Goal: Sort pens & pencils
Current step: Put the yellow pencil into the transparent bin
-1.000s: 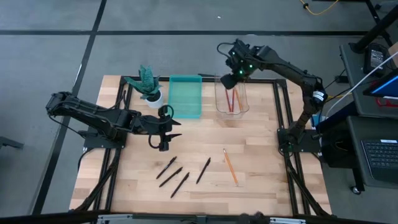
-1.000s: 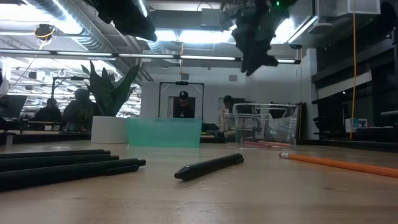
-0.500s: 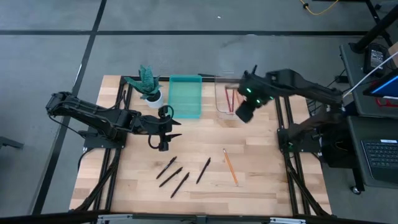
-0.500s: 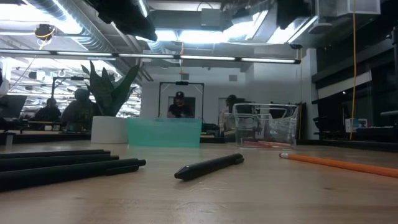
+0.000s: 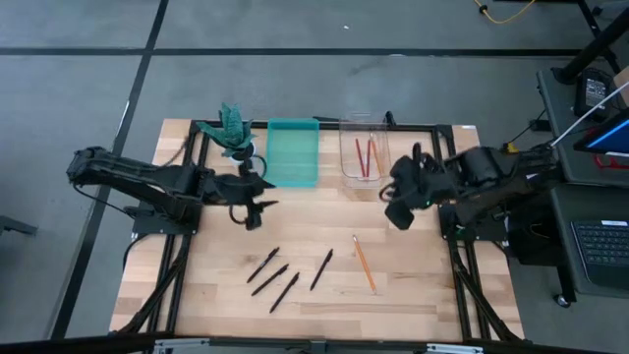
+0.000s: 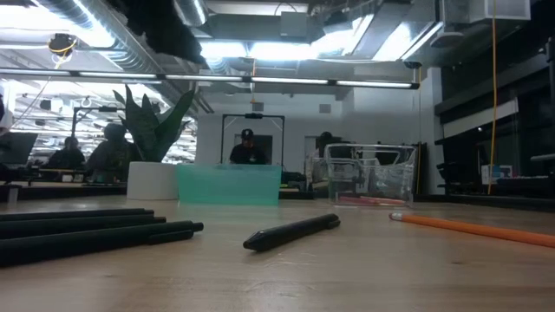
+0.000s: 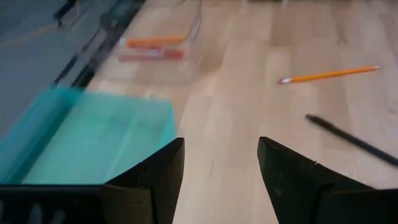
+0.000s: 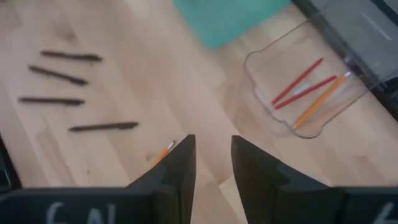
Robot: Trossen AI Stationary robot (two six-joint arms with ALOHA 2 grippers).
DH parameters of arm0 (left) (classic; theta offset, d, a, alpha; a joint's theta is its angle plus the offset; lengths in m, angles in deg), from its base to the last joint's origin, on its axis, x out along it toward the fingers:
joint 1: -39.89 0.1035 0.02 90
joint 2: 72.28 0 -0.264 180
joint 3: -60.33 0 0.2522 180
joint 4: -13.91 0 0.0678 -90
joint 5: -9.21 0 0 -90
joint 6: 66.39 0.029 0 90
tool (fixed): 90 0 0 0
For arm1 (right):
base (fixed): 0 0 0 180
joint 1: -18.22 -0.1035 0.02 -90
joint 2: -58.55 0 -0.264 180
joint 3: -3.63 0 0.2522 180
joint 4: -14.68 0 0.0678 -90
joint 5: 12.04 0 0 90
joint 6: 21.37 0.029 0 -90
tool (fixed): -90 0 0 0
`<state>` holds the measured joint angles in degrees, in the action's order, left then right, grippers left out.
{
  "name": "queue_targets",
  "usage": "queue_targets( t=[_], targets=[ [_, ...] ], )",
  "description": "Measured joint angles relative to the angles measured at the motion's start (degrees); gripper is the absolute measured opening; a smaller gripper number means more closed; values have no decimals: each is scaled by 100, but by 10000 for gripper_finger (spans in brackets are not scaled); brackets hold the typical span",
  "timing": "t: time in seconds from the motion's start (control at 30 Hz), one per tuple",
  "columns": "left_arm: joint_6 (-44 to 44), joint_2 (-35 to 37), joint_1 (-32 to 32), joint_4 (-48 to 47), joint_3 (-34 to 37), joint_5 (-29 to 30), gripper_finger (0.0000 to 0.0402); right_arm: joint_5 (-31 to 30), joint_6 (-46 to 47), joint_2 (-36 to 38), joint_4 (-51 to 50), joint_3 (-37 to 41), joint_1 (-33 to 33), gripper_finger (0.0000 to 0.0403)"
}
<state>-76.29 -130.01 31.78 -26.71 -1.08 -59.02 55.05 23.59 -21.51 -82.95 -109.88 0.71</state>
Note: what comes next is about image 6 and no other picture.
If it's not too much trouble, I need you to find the black pen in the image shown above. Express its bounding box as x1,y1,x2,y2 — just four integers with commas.
0,216,167,240
242,212,342,253
0,208,155,223
0,220,205,268

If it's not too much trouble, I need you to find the white and blue box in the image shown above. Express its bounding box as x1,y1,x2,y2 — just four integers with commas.
480,164,513,186

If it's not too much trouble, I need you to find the green snake plant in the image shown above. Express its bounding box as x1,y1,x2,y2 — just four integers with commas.
112,83,197,164

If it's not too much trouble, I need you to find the background workbench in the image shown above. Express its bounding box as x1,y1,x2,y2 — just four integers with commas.
0,179,127,203

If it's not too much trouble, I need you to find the person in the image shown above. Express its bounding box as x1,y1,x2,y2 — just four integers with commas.
228,127,268,166
314,131,348,161
42,135,87,171
85,122,142,184

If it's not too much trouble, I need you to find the teal plastic bin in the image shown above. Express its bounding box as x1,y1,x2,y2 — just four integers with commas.
176,163,283,207

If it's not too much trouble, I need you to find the orange pencil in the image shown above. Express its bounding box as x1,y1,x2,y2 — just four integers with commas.
388,211,555,250

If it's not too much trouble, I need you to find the clear plastic bin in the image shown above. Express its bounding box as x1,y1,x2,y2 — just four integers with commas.
323,143,418,209

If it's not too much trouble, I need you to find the long linear light bar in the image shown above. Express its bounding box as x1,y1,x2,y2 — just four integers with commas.
0,68,421,91

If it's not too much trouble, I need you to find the ceiling cable reel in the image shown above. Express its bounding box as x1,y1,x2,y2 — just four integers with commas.
47,33,78,57

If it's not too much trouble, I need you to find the dark monitor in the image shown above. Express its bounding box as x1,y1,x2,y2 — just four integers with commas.
0,132,39,166

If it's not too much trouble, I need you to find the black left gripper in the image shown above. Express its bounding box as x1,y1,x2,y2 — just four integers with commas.
106,0,206,65

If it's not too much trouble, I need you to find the red pencil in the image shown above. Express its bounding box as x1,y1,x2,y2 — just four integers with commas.
339,195,385,207
359,195,408,205

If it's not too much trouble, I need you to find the white plant pot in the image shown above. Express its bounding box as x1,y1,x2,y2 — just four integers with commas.
126,160,180,202

